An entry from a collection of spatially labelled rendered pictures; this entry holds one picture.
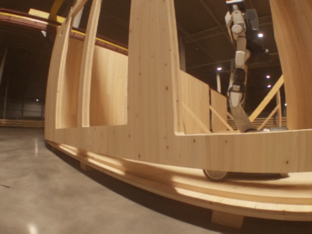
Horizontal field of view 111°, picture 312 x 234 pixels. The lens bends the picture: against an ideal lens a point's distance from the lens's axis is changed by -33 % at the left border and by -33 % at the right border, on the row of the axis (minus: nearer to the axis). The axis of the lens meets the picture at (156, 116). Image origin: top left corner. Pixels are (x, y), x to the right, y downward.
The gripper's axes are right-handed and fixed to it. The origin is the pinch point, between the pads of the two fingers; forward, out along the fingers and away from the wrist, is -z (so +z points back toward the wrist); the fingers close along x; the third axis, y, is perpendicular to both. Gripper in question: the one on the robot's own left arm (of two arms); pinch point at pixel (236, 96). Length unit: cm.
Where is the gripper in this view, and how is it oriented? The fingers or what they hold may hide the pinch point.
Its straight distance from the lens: 113.6
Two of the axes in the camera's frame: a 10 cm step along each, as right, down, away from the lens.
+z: 1.7, -9.8, -0.5
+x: -8.3, -1.7, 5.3
